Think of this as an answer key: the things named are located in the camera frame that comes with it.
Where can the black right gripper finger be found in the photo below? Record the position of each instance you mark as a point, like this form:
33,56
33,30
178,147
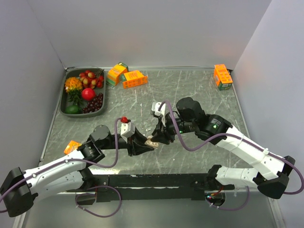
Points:
158,130
160,138

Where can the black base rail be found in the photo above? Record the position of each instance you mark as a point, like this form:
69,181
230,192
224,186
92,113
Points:
153,186

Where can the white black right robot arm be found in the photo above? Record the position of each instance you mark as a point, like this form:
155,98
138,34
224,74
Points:
269,173

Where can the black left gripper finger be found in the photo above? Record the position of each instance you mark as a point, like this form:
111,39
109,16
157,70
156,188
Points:
137,136
136,150

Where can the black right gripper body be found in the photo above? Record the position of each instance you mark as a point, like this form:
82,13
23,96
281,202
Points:
170,129

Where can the beige earbud charging case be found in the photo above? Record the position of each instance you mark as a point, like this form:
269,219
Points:
150,143

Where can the green avocado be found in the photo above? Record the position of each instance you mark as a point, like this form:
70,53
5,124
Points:
73,109

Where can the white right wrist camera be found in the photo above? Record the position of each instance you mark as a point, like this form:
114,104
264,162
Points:
158,110

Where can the orange carton lying back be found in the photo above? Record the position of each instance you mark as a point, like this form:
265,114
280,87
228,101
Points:
133,79

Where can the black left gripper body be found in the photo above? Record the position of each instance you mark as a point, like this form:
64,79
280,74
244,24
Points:
122,143

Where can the orange green carton right corner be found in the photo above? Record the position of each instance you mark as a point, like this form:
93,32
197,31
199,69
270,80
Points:
222,77

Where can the dark green fruit tray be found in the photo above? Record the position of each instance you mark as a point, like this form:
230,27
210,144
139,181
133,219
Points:
64,103

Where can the orange green carton near left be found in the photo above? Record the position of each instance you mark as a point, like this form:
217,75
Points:
72,145

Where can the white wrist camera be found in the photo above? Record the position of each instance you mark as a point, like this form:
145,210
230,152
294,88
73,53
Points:
158,110
127,128

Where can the red apple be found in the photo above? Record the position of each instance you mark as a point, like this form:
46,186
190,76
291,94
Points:
88,94

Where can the orange green carton upright back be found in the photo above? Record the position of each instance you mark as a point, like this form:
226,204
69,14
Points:
114,74

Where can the dark red grape bunch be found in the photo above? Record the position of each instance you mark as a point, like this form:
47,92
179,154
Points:
95,104

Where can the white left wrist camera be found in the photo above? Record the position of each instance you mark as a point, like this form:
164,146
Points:
127,128

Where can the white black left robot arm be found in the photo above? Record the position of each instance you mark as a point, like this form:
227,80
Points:
21,188

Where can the orange spiky fruit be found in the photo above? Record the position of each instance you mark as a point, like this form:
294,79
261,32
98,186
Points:
73,84

